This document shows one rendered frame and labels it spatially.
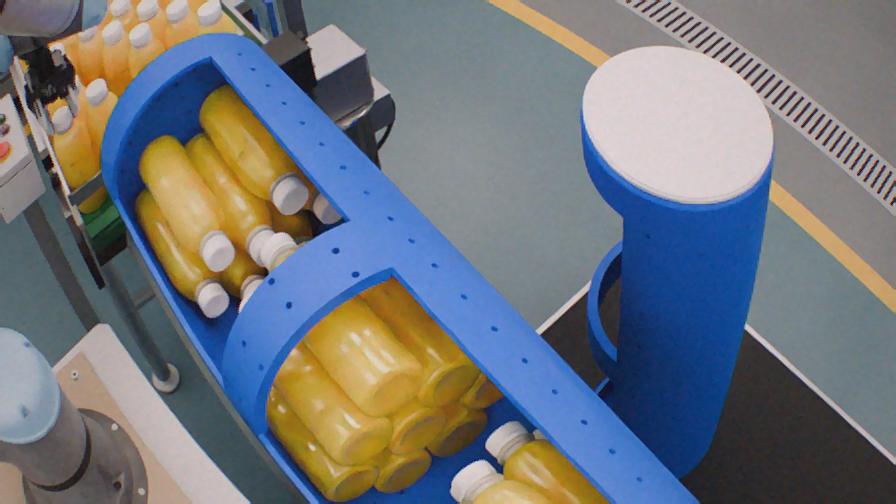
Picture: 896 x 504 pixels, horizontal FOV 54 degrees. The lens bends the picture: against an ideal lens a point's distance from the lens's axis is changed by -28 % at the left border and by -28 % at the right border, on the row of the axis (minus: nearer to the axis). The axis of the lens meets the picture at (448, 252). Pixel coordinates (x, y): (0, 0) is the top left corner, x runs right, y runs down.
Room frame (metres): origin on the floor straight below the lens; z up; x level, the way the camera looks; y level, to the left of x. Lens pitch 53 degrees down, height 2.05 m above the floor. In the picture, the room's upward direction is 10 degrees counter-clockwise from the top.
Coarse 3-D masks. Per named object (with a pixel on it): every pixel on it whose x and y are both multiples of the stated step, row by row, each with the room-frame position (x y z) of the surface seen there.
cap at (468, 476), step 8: (472, 464) 0.43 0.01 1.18; (480, 464) 0.43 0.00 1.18; (488, 464) 0.43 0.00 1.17; (464, 472) 0.42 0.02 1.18; (472, 472) 0.42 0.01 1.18; (480, 472) 0.42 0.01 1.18; (488, 472) 0.42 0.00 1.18; (496, 472) 0.42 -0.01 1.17; (456, 480) 0.41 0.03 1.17; (464, 480) 0.41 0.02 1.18; (472, 480) 0.41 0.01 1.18; (456, 488) 0.41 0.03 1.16; (464, 488) 0.40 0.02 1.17; (464, 496) 0.40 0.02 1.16
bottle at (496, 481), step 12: (480, 480) 0.41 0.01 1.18; (492, 480) 0.41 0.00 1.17; (504, 480) 0.40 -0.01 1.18; (468, 492) 0.40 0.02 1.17; (480, 492) 0.40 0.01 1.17; (492, 492) 0.39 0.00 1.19; (504, 492) 0.38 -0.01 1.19; (516, 492) 0.38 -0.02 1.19; (528, 492) 0.38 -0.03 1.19; (540, 492) 0.38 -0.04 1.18
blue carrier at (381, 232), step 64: (192, 64) 0.96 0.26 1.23; (256, 64) 0.96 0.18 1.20; (128, 128) 0.91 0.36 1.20; (192, 128) 1.00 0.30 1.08; (320, 128) 0.82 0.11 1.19; (128, 192) 0.94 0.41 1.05; (384, 192) 0.73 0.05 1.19; (320, 256) 0.63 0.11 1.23; (384, 256) 0.63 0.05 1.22; (448, 256) 0.64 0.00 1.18; (192, 320) 0.73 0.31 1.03; (256, 320) 0.59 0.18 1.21; (320, 320) 0.58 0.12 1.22; (448, 320) 0.55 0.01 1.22; (512, 320) 0.57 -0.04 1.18; (256, 384) 0.54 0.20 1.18; (512, 384) 0.48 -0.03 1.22; (576, 384) 0.49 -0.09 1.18; (576, 448) 0.40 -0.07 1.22; (640, 448) 0.40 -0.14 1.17
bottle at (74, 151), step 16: (80, 128) 1.09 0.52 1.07; (64, 144) 1.06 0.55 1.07; (80, 144) 1.07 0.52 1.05; (64, 160) 1.06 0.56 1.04; (80, 160) 1.06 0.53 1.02; (96, 160) 1.09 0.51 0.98; (64, 176) 1.07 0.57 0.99; (80, 176) 1.06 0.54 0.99; (96, 192) 1.07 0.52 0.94; (80, 208) 1.06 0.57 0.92; (96, 208) 1.06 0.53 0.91
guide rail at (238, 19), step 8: (224, 0) 1.41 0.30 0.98; (224, 8) 1.40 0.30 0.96; (232, 8) 1.37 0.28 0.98; (232, 16) 1.37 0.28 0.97; (240, 16) 1.34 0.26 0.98; (240, 24) 1.33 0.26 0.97; (248, 24) 1.31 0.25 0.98; (248, 32) 1.30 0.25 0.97; (256, 32) 1.28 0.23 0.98; (256, 40) 1.28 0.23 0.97; (264, 40) 1.25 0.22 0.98
